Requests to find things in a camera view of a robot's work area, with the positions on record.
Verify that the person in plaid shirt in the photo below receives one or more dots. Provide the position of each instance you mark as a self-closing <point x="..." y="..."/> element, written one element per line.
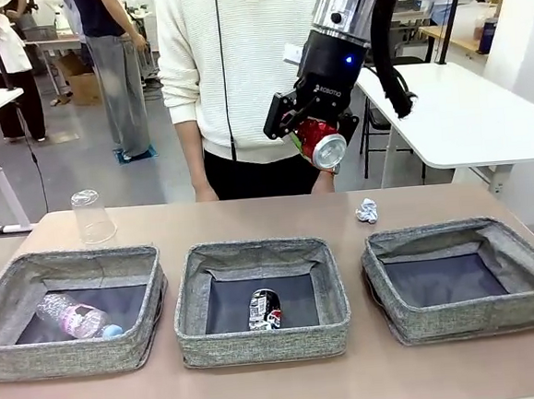
<point x="1" y="54"/>

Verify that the black tripod stand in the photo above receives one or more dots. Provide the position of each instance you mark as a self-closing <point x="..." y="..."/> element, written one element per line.
<point x="5" y="77"/>

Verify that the person's left hand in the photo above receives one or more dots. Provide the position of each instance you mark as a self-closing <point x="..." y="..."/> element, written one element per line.
<point x="323" y="183"/>

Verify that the crushed black silver can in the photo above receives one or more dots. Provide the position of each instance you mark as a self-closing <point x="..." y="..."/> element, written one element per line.
<point x="264" y="308"/>

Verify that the person's right forearm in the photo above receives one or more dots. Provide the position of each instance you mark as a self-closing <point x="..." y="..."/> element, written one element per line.
<point x="194" y="154"/>

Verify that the grey background table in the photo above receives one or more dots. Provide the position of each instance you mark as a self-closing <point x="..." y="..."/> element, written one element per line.
<point x="58" y="45"/>

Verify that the person's right hand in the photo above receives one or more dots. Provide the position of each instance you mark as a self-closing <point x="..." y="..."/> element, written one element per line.
<point x="205" y="196"/>

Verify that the silver wristwatch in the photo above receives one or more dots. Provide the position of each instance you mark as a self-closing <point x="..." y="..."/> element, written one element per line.
<point x="336" y="170"/>

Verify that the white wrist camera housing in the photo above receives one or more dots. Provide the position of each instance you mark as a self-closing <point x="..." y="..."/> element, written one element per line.
<point x="293" y="54"/>

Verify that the person in white sweater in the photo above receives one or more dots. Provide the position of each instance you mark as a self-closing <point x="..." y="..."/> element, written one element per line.
<point x="255" y="48"/>

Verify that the wooden table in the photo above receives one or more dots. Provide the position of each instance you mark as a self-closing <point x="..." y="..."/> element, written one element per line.
<point x="427" y="32"/>

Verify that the clear plastic cup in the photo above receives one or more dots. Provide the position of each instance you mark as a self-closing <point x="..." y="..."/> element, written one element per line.
<point x="93" y="218"/>

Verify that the grey fabric basket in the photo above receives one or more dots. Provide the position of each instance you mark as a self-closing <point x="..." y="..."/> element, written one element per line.
<point x="466" y="320"/>
<point x="76" y="358"/>
<point x="260" y="345"/>

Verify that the black folding chair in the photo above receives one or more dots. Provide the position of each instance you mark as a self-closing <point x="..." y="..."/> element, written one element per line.
<point x="372" y="126"/>

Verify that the person in grey wide trousers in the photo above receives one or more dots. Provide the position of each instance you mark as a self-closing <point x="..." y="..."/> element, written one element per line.
<point x="119" y="81"/>

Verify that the white paper ball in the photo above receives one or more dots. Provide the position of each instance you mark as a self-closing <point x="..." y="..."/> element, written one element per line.
<point x="367" y="210"/>

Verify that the black pole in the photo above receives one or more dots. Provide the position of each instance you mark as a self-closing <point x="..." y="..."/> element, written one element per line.
<point x="444" y="47"/>

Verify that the blue floor mat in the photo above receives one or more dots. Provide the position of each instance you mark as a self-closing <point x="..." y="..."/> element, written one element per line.
<point x="145" y="152"/>

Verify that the cardboard box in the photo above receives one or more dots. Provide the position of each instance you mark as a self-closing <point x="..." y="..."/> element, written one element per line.
<point x="83" y="87"/>

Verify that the dark blue bottle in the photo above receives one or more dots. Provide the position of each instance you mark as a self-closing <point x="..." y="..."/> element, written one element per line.
<point x="487" y="34"/>

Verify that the clear bottle pink label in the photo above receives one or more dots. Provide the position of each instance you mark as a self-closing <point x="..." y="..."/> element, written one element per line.
<point x="72" y="316"/>

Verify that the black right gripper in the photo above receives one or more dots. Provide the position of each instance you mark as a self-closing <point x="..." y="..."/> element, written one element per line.
<point x="331" y="74"/>

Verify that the crushed red can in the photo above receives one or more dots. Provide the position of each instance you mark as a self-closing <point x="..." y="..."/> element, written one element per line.
<point x="323" y="146"/>

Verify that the white translucent container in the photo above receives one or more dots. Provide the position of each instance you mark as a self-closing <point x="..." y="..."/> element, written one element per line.
<point x="466" y="22"/>

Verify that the person in light blue shirt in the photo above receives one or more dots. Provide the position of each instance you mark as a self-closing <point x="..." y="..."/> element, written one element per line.
<point x="439" y="12"/>

